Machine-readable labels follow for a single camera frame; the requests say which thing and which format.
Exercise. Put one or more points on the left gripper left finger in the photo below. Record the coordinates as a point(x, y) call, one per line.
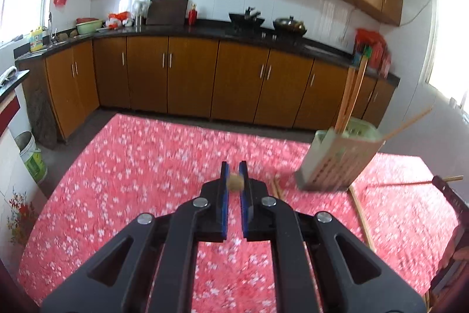
point(149, 266)

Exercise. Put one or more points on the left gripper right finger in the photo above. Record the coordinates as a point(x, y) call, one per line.
point(318, 264)

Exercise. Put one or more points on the bamboo chopstick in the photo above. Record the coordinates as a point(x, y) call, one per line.
point(235, 182)
point(350, 79)
point(278, 189)
point(362, 218)
point(407, 124)
point(448, 179)
point(359, 75)

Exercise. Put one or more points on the red floral tablecloth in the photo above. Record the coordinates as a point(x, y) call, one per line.
point(136, 165)

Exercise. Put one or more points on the green perforated utensil holder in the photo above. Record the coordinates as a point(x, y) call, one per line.
point(334, 161)

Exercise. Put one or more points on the white plastic bucket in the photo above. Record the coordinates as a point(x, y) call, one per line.
point(31, 156)

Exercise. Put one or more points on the red bag condiment pile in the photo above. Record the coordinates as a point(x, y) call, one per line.
point(372, 45)

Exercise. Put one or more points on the lower wooden cabinets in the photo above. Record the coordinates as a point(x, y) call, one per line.
point(219, 80)

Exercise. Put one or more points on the black wok with lid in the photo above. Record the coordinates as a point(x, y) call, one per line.
point(289, 26)

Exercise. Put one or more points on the green basin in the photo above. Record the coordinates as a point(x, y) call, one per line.
point(87, 25)

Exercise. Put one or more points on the red white plastic bag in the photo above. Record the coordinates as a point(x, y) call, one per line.
point(119, 20)

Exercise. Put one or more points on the yellow detergent bottle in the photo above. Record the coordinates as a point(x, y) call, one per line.
point(36, 40)

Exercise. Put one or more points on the dark wooden cutting board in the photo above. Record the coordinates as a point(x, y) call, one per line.
point(166, 12)

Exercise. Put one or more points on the red sauce bottle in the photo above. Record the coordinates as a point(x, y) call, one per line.
point(192, 15)

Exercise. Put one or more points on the black wok with handle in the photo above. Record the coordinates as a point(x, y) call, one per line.
point(249, 20)

